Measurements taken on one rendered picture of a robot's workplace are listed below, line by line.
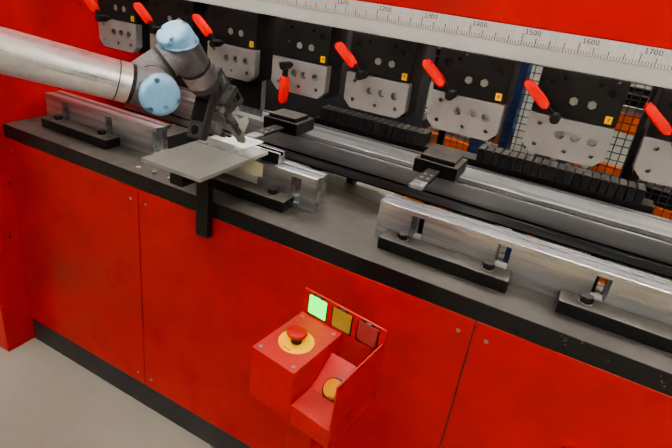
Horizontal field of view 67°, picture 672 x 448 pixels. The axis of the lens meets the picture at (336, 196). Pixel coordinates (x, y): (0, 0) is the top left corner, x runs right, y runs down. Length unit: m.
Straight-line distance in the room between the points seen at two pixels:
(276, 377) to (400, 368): 0.36
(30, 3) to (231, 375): 1.32
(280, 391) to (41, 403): 1.22
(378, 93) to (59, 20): 1.24
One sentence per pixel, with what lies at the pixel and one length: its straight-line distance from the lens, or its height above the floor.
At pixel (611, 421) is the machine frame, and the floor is 0.73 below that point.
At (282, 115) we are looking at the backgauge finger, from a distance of 1.57.
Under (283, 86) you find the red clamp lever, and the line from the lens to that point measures 1.21.
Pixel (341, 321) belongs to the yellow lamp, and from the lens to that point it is 1.06.
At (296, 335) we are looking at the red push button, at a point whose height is 0.81.
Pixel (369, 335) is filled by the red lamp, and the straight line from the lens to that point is 1.03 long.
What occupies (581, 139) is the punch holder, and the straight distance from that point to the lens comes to 1.06.
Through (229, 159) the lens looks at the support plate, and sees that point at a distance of 1.28.
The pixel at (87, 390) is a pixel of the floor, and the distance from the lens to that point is 2.11.
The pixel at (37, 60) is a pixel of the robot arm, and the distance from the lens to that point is 0.99.
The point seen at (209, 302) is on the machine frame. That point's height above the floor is 0.56.
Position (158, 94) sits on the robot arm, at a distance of 1.00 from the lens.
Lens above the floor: 1.45
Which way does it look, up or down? 24 degrees down
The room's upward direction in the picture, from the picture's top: 8 degrees clockwise
